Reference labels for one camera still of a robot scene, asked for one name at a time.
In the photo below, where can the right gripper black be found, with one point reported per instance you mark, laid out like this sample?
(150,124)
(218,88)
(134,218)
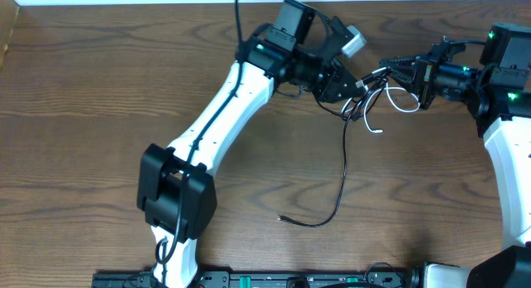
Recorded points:
(426,67)

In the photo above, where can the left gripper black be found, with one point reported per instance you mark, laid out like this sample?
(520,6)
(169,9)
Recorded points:
(328,78)

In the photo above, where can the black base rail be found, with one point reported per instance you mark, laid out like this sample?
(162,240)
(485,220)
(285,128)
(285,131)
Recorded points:
(380,277)

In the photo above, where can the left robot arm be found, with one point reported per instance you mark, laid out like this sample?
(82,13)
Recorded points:
(176,183)

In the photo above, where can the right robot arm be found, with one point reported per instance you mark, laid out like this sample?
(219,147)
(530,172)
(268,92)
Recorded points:
(496,98)

